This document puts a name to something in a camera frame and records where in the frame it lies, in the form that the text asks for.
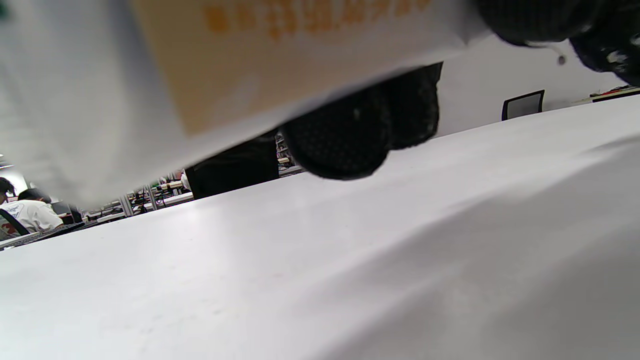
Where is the distant cluttered desk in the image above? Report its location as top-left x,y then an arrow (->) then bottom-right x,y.
570,85 -> 640,105

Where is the black chair with print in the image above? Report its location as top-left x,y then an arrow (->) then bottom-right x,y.
0,208 -> 32,241

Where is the black high back chair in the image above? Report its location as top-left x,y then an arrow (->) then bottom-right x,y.
184,133 -> 281,201

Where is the person's left hand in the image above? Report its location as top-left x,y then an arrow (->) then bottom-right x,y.
280,62 -> 444,181

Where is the grey mesh black chair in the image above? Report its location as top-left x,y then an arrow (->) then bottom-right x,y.
501,89 -> 546,122

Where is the person's right hand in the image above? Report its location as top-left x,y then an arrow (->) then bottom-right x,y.
472,0 -> 640,87

